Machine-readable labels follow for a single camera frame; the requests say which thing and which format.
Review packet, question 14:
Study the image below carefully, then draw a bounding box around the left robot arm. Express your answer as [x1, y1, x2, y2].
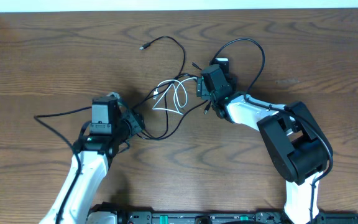
[40, 92, 145, 223]

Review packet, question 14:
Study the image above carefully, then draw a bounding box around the right camera cable black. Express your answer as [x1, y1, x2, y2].
[211, 37, 334, 224]

